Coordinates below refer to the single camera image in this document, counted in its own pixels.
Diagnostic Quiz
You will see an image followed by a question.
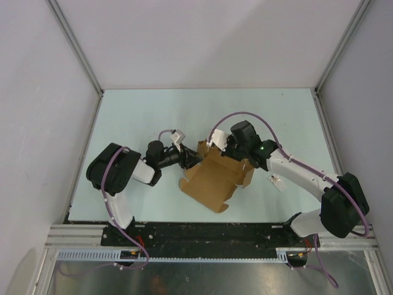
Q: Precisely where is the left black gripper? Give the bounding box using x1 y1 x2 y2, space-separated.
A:
157 143 203 170

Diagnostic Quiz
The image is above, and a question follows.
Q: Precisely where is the brown cardboard box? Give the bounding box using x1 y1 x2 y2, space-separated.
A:
179 140 254 213

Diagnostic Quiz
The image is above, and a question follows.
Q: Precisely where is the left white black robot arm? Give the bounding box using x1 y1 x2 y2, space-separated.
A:
86 140 202 246

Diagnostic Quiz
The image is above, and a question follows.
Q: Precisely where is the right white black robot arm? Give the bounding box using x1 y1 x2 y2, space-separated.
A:
221 120 370 246

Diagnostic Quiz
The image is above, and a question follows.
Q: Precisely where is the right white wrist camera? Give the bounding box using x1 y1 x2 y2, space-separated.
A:
206 129 230 151

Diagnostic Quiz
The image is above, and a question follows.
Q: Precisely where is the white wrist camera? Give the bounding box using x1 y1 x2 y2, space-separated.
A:
206 129 230 151
169 129 185 152

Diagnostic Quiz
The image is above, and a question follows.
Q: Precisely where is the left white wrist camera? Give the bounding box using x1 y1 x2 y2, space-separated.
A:
169 129 185 152

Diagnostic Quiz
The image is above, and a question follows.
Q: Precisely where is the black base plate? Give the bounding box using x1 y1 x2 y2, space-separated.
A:
101 221 313 250

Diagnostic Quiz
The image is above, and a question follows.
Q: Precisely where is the aluminium rail beam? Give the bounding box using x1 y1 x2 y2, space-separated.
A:
45 224 105 248

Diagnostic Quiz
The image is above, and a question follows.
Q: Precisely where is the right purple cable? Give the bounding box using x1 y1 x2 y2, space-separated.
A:
208 111 370 238

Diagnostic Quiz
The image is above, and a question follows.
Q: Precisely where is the grey slotted cable duct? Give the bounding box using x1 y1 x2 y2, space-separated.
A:
56 249 288 263

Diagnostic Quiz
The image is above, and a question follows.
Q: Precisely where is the left aluminium frame post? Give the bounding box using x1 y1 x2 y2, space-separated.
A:
45 0 104 95

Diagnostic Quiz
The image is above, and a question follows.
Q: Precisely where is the aluminium frame post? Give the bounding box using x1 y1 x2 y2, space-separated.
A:
313 0 373 93
45 0 104 95

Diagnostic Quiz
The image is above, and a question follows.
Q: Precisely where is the right aluminium frame post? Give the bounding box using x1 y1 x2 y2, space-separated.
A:
313 0 373 93

